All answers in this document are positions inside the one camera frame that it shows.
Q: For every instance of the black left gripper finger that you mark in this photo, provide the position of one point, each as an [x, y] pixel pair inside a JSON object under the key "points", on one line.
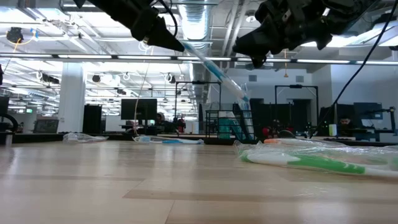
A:
{"points": [[164, 39]]}

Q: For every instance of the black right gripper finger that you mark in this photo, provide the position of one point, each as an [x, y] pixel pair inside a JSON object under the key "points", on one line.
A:
{"points": [[258, 45], [259, 60]]}

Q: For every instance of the orange toothbrush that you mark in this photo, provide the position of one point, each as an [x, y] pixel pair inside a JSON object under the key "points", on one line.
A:
{"points": [[272, 141]]}

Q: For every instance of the clear plastic wrapper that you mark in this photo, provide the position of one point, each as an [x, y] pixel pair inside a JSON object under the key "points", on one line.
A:
{"points": [[81, 138]]}

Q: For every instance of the blue monitor on arm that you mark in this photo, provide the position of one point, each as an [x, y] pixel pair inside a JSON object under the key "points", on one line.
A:
{"points": [[368, 110]]}

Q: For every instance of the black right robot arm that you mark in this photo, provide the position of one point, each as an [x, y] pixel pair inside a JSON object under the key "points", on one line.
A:
{"points": [[348, 15]]}

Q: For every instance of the long ceiling light bar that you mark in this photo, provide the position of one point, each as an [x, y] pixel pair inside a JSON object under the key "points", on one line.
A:
{"points": [[84, 56]]}

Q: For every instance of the black monitor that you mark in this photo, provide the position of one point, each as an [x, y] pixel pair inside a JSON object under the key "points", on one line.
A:
{"points": [[139, 109]]}

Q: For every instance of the person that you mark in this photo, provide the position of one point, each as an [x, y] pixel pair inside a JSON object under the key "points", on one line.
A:
{"points": [[161, 119], [345, 121]]}

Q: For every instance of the white green cup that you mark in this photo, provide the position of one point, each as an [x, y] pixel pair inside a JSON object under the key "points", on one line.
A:
{"points": [[332, 130]]}

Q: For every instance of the white pillar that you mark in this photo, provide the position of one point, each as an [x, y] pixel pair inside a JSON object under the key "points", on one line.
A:
{"points": [[71, 99]]}

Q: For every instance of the black cabinet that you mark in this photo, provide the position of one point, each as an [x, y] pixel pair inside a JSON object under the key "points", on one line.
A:
{"points": [[92, 119]]}

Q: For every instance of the dark laptop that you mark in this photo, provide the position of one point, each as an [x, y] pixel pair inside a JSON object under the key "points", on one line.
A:
{"points": [[45, 126]]}

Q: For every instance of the black rig frame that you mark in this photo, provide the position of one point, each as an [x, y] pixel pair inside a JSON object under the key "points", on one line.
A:
{"points": [[176, 102], [295, 86]]}

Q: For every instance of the black aluminium table frame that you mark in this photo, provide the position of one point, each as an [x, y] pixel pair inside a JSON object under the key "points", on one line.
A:
{"points": [[37, 137]]}

